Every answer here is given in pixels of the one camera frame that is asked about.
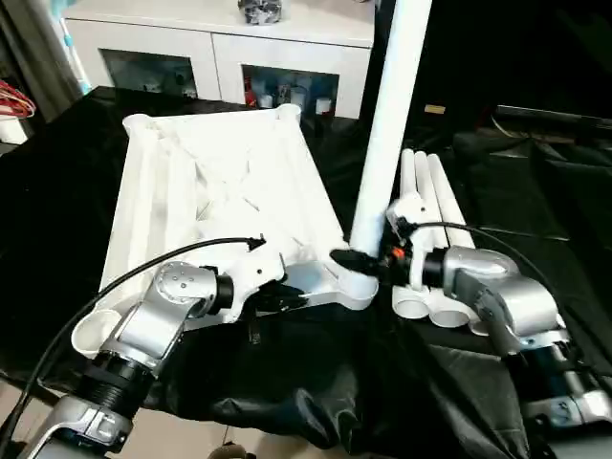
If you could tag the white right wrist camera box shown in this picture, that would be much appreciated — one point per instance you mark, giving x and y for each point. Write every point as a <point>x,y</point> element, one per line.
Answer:
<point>413,210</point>

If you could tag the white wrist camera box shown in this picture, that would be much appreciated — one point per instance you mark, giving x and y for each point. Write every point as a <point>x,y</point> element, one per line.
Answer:
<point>413,210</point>
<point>258,277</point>

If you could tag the white plastic table leg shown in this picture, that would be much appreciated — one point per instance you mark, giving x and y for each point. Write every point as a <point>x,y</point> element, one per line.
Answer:
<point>392,95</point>
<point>427,191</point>
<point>411,181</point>
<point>447,201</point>

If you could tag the white teal patterned curtain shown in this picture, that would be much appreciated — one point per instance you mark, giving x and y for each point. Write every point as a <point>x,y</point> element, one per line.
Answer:
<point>72,48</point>

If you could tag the white plastic container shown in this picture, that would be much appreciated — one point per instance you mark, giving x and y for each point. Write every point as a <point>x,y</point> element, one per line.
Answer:
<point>12,130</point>

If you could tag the black television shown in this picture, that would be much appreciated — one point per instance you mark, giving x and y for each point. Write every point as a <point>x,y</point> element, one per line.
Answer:
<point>554,117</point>

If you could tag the red clothes hangers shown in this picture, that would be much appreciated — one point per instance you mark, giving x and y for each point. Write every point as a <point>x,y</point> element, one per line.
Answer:
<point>14,98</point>

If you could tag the white glass-door cabinet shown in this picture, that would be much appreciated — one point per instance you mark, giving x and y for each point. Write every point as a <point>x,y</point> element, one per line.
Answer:
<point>215,52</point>

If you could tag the patterned ceramic vase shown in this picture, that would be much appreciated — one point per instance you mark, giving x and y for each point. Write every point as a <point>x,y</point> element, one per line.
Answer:
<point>284,94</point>

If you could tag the red white ceramic figure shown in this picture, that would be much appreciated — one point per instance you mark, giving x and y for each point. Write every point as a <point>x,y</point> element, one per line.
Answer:
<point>249,93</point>

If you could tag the white ceramic jar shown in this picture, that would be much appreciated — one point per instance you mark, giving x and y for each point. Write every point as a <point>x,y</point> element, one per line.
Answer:
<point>299,97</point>

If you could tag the grey curtain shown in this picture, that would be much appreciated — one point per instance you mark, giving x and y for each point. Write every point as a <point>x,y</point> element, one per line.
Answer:
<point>28,48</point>

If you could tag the grey robot foot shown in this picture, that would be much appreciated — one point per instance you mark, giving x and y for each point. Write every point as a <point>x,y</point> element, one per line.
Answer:
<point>234,452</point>

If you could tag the small tan box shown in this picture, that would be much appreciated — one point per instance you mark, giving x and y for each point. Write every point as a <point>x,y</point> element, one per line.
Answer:
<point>435,109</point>

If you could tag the black metal table frame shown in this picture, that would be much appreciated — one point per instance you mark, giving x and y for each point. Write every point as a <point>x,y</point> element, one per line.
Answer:
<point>28,387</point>

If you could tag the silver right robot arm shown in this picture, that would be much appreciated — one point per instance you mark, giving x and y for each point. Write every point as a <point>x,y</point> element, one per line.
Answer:
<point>507,296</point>

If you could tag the small white ceramic cup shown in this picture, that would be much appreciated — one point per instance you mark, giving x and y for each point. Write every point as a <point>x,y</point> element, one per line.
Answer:
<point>323,106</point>

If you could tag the white plastic table top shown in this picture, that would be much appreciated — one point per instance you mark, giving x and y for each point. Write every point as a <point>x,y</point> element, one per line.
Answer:
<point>191,158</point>

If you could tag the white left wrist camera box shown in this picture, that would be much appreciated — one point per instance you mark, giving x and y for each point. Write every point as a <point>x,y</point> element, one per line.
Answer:
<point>258,277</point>

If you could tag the black glossy mat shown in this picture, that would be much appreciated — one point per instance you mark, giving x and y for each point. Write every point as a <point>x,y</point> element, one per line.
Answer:
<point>72,215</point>

